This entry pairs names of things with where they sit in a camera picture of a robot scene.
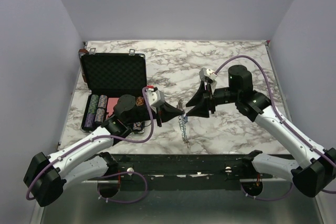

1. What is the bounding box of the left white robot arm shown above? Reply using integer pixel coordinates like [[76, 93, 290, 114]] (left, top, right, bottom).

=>
[[23, 88, 183, 207]]

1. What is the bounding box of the black poker chip case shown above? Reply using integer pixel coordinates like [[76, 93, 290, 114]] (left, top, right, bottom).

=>
[[78, 49, 147, 132]]

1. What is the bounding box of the orange poker chip stack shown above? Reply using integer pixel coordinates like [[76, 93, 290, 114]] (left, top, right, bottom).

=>
[[136, 97, 145, 106]]

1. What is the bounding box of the grey blue spiral keyring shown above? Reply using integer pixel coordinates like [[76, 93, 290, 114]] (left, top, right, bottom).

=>
[[176, 99, 189, 148]]

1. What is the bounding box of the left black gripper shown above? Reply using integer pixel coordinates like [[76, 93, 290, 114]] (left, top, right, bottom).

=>
[[126, 101, 183, 127]]

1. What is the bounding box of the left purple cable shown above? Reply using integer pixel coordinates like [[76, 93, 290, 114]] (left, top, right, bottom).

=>
[[25, 86, 158, 204]]

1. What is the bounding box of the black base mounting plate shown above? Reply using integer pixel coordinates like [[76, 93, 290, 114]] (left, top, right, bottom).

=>
[[86, 152, 276, 192]]

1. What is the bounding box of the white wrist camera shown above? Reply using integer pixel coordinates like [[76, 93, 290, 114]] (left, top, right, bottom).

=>
[[146, 88, 165, 108], [199, 68, 217, 84]]

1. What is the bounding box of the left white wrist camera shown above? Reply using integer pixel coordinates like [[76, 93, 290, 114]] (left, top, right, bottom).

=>
[[146, 88, 165, 108]]

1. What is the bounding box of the pink playing card deck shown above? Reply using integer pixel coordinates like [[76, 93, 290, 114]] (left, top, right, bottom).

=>
[[107, 98, 118, 113]]

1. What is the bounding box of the purple poker chip stack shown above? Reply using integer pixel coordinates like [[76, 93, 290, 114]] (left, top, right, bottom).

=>
[[81, 94, 108, 131]]

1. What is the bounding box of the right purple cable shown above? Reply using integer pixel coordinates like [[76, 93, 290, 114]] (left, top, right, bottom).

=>
[[214, 55, 336, 202]]

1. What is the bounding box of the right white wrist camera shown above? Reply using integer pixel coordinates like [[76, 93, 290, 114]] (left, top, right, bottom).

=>
[[199, 68, 217, 84]]

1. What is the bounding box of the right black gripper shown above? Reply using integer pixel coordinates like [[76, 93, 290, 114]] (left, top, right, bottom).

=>
[[186, 80, 240, 119]]

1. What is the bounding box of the purple cable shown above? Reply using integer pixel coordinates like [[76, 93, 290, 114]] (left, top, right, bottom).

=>
[[214, 55, 336, 202], [25, 86, 158, 204]]

